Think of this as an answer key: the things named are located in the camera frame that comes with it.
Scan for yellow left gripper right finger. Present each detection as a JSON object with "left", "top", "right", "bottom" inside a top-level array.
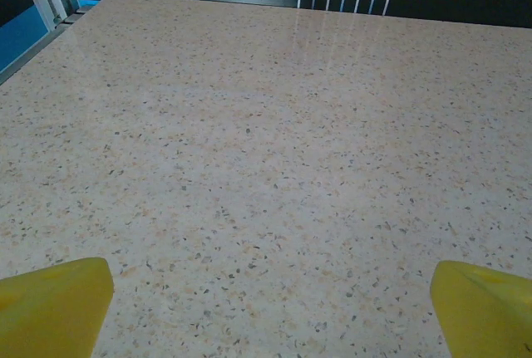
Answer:
[{"left": 429, "top": 260, "right": 532, "bottom": 358}]

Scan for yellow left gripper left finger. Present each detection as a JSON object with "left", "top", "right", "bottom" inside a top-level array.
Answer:
[{"left": 0, "top": 257, "right": 115, "bottom": 358}]

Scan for aluminium table side rail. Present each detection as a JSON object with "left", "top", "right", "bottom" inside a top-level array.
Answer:
[{"left": 0, "top": 2, "right": 101, "bottom": 87}]

